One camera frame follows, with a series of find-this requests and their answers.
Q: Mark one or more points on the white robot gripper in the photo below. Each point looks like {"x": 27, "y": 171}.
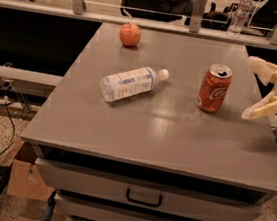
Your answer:
{"x": 267, "y": 107}

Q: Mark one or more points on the brown cardboard box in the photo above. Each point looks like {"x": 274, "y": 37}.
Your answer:
{"x": 25, "y": 181}

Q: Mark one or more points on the red apple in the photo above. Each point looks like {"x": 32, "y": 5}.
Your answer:
{"x": 130, "y": 34}

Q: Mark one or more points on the upright water bottle background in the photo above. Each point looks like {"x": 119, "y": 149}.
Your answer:
{"x": 239, "y": 17}

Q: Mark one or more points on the black drawer handle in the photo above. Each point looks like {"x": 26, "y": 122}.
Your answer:
{"x": 145, "y": 199}

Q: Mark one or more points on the person in background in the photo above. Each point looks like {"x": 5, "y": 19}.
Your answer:
{"x": 157, "y": 10}

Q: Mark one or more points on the grey drawer cabinet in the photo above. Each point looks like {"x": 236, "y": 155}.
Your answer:
{"x": 207, "y": 166}

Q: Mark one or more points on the red coke can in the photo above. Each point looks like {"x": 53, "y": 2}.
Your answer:
{"x": 214, "y": 87}

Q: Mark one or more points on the metal railing frame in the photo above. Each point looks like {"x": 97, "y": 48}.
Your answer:
{"x": 109, "y": 11}

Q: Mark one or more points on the clear plastic water bottle lying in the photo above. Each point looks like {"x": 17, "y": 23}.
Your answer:
{"x": 133, "y": 82}

